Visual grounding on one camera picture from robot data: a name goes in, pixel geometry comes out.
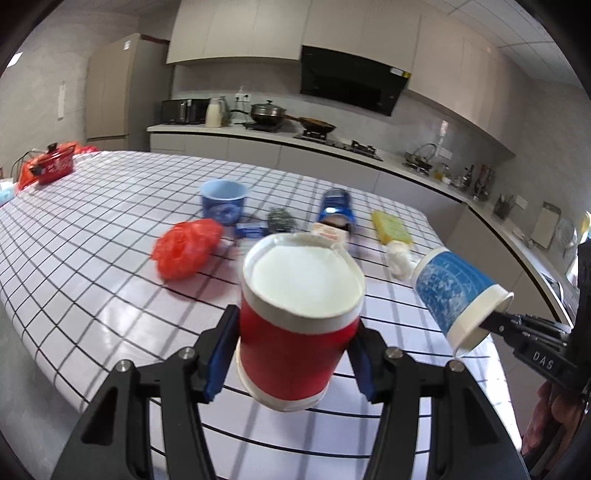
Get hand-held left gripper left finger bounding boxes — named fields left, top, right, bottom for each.
left=48, top=305, right=241, bottom=480

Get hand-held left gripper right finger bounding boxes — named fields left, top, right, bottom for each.
left=348, top=320, right=532, bottom=480

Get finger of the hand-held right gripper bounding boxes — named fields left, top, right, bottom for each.
left=501, top=329, right=568, bottom=352
left=480, top=312, right=571, bottom=335

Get red paper cup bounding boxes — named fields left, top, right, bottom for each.
left=235, top=233, right=366, bottom=413

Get blue patterned paper cup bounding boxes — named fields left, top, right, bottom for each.
left=411, top=248, right=514, bottom=358

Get yellow sponge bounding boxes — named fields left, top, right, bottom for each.
left=372, top=210, right=413, bottom=246

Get steel wool scrubber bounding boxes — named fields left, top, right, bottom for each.
left=267, top=207, right=298, bottom=234

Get person's right hand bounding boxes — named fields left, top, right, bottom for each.
left=522, top=382, right=589, bottom=457

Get grey cutting board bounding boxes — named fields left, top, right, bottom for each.
left=530, top=202, right=561, bottom=250

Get red plastic bag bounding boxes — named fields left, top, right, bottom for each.
left=152, top=218, right=225, bottom=281

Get crumpled white tissue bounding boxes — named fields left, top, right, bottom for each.
left=385, top=241, right=416, bottom=278

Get grey knife holder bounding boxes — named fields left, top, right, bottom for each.
left=493, top=194, right=515, bottom=220

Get small blue packet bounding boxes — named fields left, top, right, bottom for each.
left=235, top=222, right=269, bottom=240

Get small white red carton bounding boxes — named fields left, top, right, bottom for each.
left=310, top=222, right=349, bottom=243

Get utensil holder with utensils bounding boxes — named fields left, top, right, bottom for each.
left=471, top=164, right=496, bottom=201

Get blue ceramic cup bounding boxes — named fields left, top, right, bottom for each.
left=201, top=180, right=247, bottom=226

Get blue soda can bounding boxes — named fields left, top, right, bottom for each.
left=316, top=188, right=357, bottom=232

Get steel kettle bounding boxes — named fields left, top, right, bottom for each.
left=404, top=143, right=437, bottom=174

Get black gas stove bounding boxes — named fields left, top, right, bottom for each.
left=294, top=129, right=384, bottom=161

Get wok with glass lid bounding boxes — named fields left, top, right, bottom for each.
left=231, top=100, right=289, bottom=125

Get black microwave oven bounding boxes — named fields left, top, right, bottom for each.
left=161, top=98, right=211, bottom=125

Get black frying pan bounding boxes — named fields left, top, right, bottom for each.
left=284, top=114, right=338, bottom=132

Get red cooking pot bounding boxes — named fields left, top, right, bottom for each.
left=28, top=143, right=78, bottom=185

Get beige refrigerator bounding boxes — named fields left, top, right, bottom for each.
left=86, top=32, right=174, bottom=152

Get black range hood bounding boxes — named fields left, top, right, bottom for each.
left=300, top=45, right=411, bottom=117

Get black cable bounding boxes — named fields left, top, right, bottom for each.
left=11, top=150, right=42, bottom=178

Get beige upper wall cabinets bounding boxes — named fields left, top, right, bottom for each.
left=166, top=0, right=518, bottom=160

